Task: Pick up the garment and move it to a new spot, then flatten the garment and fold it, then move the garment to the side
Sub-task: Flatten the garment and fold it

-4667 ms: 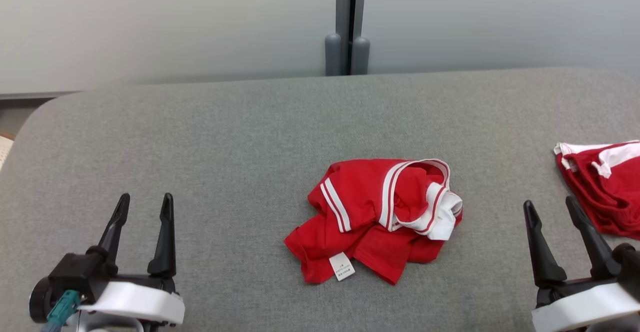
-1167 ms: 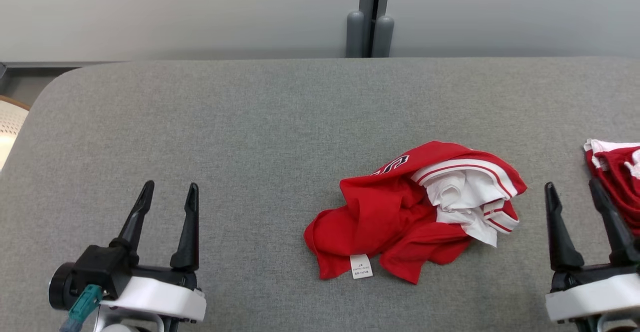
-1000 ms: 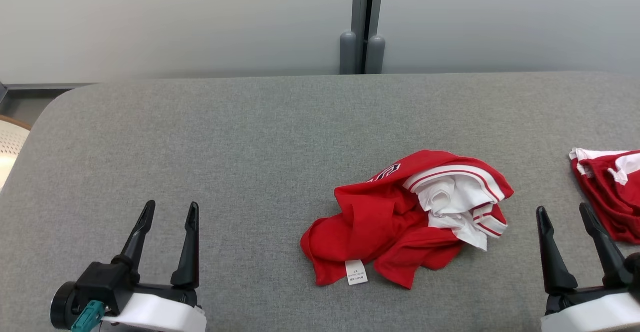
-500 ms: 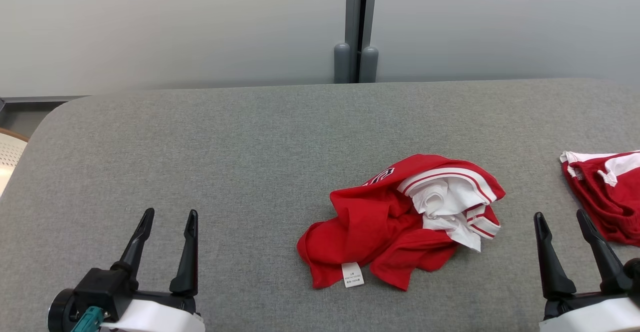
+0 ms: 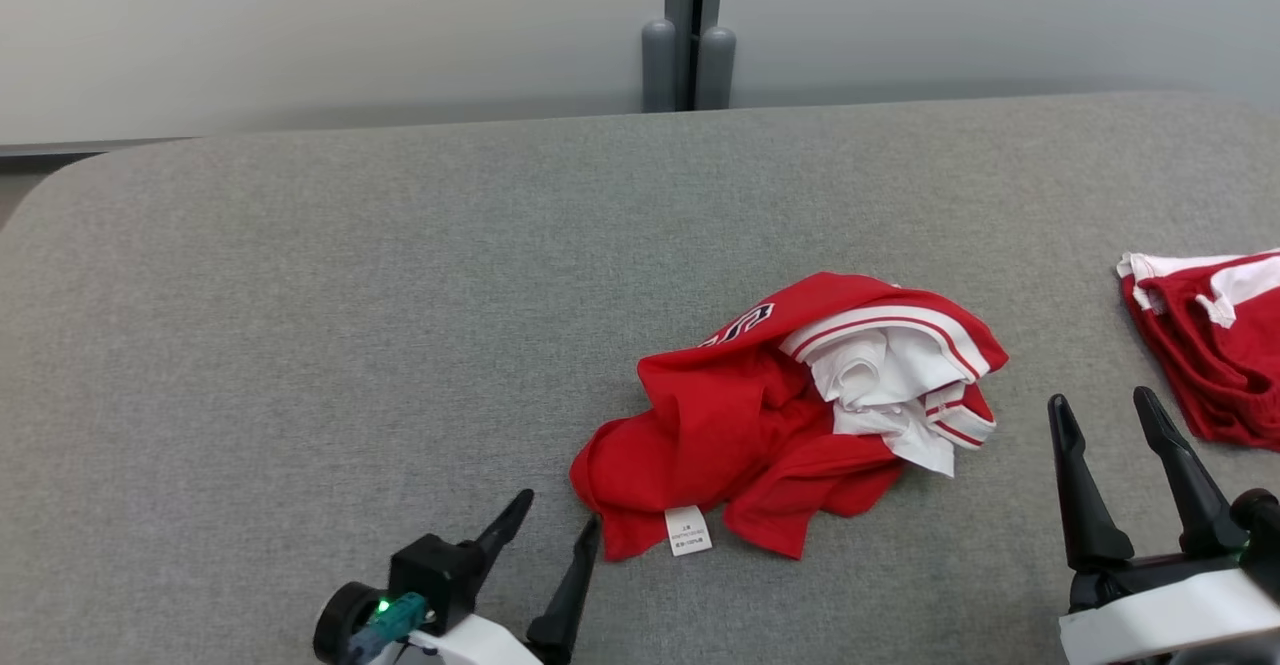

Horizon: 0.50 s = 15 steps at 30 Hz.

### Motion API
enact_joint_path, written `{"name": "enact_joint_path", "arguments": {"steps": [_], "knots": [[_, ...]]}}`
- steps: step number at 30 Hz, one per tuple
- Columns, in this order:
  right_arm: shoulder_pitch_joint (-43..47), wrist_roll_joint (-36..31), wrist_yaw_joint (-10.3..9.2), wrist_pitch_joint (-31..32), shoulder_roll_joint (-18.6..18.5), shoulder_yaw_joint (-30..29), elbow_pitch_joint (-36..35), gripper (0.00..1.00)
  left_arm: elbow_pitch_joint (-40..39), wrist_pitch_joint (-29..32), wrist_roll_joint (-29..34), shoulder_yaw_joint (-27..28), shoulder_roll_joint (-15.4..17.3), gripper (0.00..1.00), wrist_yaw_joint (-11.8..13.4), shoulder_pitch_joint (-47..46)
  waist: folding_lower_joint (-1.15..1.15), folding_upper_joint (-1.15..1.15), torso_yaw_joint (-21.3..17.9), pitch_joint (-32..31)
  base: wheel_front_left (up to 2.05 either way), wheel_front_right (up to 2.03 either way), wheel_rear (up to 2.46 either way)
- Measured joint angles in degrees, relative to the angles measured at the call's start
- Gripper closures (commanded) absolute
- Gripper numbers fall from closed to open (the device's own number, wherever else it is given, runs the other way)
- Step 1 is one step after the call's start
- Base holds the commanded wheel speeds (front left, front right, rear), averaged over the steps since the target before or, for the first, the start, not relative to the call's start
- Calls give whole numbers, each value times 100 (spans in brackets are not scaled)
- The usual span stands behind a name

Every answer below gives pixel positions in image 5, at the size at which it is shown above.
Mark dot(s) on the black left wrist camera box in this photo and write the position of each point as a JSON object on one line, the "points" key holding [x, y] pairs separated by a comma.
{"points": [[435, 570]]}

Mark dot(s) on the teal left camera connector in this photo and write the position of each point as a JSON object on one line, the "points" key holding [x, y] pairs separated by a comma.
{"points": [[392, 620]]}

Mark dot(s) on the red shirt with striped trim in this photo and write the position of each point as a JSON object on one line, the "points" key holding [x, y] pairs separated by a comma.
{"points": [[720, 425]]}

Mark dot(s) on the grey vertical partition frame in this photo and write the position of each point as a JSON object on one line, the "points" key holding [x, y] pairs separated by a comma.
{"points": [[680, 5]]}

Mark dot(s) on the grey fabric sofa seat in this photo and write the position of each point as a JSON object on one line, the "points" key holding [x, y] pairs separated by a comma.
{"points": [[400, 345]]}

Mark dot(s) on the grey rounded cylinder post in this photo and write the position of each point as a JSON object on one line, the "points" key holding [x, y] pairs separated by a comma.
{"points": [[716, 70], [658, 65]]}

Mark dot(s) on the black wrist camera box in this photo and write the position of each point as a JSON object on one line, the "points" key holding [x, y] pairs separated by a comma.
{"points": [[435, 570], [1262, 520]]}

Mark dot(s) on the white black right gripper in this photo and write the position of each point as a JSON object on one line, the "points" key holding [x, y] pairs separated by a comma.
{"points": [[1170, 615]]}

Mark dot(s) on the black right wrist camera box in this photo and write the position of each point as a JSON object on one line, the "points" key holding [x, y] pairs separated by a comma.
{"points": [[1262, 520]]}

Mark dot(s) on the red shorts with white stripe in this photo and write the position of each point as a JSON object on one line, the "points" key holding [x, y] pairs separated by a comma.
{"points": [[1220, 365]]}

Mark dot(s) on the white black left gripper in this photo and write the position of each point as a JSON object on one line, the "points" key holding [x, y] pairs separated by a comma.
{"points": [[480, 640]]}

